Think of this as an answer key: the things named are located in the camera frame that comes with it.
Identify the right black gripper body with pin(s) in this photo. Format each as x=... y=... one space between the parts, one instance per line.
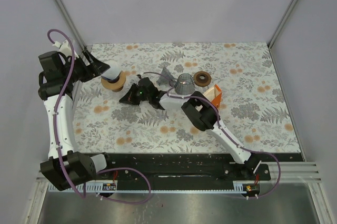
x=143 y=97

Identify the white paper coffee filter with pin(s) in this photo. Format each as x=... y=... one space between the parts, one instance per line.
x=114 y=70

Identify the grey plastic dripper cone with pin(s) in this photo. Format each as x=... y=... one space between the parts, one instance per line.
x=165 y=77

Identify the aluminium rail frame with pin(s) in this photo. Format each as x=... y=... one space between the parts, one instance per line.
x=302 y=171

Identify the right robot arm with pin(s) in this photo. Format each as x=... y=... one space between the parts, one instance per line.
x=201 y=113

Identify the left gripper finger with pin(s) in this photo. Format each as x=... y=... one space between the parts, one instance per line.
x=89 y=59
x=99 y=68

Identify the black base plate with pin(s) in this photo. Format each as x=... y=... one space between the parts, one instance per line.
x=121 y=161

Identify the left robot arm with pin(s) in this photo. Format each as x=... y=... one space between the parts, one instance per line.
x=66 y=167

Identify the blue plastic dripper cone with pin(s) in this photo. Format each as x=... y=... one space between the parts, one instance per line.
x=110 y=80

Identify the white slotted cable duct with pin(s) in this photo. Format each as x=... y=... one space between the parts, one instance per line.
x=112 y=187

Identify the orange coffee filter box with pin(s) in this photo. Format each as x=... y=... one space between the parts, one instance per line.
x=217 y=96

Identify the floral table mat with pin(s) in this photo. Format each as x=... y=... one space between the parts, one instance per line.
x=252 y=104

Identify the clear glass dripper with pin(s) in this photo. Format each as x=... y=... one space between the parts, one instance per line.
x=183 y=85

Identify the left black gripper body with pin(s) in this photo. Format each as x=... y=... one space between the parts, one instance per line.
x=81 y=71

